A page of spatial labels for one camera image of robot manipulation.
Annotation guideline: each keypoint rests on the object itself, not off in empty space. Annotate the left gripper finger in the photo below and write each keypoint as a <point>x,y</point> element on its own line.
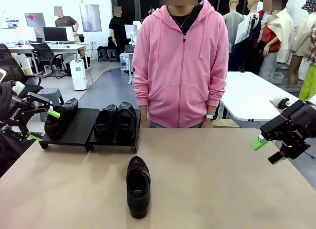
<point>27,136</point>
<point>39,103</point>

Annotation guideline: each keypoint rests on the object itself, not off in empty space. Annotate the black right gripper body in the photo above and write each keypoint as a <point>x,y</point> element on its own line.
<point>291,125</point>

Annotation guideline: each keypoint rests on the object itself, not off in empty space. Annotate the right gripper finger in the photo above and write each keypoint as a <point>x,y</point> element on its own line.
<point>258,143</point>
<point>277,158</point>

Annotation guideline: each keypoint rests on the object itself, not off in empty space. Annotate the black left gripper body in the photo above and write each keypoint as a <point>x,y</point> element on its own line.
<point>17,113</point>

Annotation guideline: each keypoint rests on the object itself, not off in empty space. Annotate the chunky black leather loafer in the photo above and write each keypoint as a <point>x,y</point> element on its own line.
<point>138,192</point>
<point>58,125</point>

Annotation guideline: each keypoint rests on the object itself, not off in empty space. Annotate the black leather dress shoe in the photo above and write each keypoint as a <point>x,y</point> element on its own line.
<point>106,125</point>
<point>126,123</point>

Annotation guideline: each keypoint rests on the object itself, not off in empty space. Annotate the person's right forearm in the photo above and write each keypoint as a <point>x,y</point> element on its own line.
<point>142,86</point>

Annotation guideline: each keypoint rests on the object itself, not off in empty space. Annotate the person's left forearm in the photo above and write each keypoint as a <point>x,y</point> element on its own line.
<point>217,93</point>

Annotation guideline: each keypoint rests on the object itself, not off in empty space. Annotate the black shoe stand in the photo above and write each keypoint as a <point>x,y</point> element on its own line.
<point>79,130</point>
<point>111,145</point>

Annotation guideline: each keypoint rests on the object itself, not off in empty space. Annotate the person's left hand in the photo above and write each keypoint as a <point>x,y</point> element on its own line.
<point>208,124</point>

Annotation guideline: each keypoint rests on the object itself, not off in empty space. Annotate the person's right hand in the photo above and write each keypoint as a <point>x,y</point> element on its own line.
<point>144,114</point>

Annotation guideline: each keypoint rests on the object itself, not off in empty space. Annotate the grey plastic stool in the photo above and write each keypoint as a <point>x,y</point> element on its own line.
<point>53,94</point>

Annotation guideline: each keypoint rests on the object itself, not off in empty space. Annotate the white and black device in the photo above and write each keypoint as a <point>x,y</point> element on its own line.
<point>281,102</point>

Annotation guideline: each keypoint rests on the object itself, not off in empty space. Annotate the brown cardboard box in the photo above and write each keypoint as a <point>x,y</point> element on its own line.
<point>227,124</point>

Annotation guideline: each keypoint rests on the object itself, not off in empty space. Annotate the black mesh office chair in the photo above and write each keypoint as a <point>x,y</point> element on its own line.
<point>14,71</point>

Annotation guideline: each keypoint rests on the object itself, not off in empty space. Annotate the mannequin plaid shirt green trousers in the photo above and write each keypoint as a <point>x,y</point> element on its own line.
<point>309,86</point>

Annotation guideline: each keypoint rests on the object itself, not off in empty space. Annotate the white dehumidifier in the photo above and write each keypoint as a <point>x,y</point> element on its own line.
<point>78,76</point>

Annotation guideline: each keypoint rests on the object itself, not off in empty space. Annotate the white folding table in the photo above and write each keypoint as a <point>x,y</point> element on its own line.
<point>247,95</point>

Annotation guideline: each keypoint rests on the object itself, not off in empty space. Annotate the grey storage bin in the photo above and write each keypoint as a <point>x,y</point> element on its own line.
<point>276,78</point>

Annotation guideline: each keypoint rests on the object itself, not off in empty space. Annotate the silver wristwatch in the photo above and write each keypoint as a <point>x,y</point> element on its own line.
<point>211,117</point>

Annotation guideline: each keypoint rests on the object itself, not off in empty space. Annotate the white office desk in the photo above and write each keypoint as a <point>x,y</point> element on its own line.
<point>61,47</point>

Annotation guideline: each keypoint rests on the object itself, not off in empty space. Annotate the white computer monitor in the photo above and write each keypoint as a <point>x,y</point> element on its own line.
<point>26,34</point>

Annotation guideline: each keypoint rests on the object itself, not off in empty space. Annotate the black computer monitor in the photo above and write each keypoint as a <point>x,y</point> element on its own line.
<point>54,34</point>

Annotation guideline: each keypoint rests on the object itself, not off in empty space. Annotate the small black stool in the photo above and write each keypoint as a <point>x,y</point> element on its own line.
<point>102,53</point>
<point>112,55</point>

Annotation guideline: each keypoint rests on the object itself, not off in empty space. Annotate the person in brown shirt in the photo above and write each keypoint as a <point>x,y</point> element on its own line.
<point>65,21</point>

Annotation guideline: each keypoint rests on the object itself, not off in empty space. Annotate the mannequin beige coat bucket hat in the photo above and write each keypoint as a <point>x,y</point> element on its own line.
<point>303,36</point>

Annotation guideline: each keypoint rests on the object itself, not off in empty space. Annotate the clear equipment cart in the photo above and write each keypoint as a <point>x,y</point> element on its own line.
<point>124,61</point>

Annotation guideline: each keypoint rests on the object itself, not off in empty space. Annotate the mannequin red top cream jacket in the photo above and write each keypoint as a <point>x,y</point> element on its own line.
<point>279,29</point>

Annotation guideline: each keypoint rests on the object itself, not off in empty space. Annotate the mannequin with white navy jacket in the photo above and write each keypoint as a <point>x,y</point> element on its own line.
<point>247,31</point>

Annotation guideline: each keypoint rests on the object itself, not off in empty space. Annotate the person in black clothes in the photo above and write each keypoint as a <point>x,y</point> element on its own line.
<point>118,29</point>

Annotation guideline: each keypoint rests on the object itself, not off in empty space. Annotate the person in pink hoodie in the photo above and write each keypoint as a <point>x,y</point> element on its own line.
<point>177,66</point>

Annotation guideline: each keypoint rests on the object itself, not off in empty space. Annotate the mannequin with grey top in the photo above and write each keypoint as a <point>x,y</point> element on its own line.
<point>233,26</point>

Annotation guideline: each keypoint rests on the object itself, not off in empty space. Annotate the white humanoid robot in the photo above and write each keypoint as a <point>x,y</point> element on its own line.
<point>135,29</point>

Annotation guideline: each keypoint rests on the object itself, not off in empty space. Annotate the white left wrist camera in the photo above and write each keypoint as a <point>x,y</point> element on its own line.
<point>18,87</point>

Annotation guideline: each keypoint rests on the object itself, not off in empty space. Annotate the silver wall panel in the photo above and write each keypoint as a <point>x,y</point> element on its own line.
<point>90,18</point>

